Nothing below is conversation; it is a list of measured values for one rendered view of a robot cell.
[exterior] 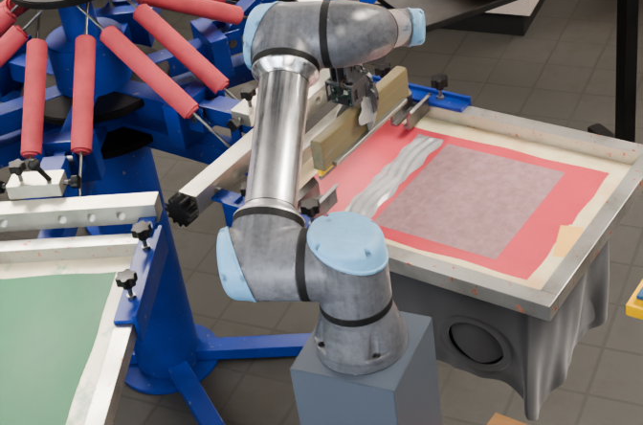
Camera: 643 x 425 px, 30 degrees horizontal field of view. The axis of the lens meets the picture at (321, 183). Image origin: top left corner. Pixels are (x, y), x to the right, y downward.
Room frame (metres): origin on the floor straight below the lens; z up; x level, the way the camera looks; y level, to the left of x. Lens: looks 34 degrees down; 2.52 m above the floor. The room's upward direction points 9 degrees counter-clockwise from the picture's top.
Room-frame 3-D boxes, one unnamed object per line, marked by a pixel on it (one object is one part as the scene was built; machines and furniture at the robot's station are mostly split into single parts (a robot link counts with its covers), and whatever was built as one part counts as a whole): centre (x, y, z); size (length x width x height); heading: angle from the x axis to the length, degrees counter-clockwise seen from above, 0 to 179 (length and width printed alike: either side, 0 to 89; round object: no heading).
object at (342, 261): (1.46, -0.02, 1.37); 0.13 x 0.12 x 0.14; 76
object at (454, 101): (2.55, -0.26, 0.98); 0.30 x 0.05 x 0.07; 51
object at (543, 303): (2.18, -0.27, 0.97); 0.79 x 0.58 x 0.04; 51
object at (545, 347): (2.00, -0.50, 0.74); 0.45 x 0.03 x 0.43; 141
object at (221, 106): (2.53, 0.17, 1.02); 0.17 x 0.06 x 0.05; 51
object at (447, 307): (2.00, -0.20, 0.77); 0.46 x 0.09 x 0.36; 51
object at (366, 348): (1.46, -0.03, 1.25); 0.15 x 0.15 x 0.10
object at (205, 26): (2.84, 0.55, 0.99); 0.82 x 0.79 x 0.12; 51
